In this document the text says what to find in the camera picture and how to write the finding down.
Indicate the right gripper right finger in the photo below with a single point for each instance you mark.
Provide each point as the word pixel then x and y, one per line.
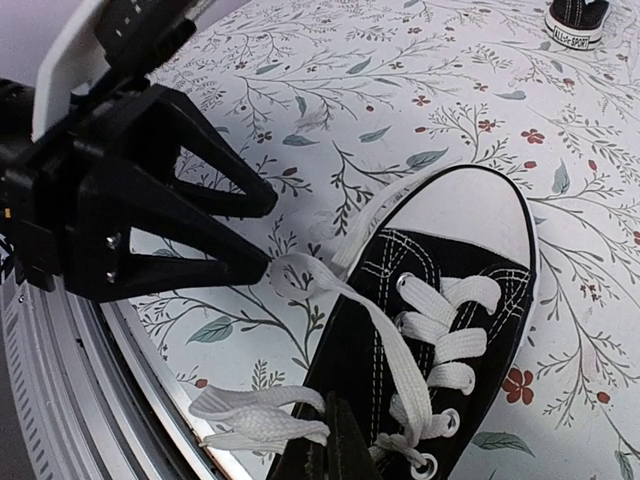
pixel 347 455

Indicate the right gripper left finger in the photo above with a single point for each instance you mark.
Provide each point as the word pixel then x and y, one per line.
pixel 303 459

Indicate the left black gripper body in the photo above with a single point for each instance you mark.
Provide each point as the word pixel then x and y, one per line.
pixel 52 212

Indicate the black canvas sneaker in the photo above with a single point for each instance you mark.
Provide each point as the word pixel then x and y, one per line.
pixel 576 24
pixel 434 288

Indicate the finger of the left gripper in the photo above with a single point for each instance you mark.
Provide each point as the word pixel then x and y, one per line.
pixel 227 258
pixel 173 141

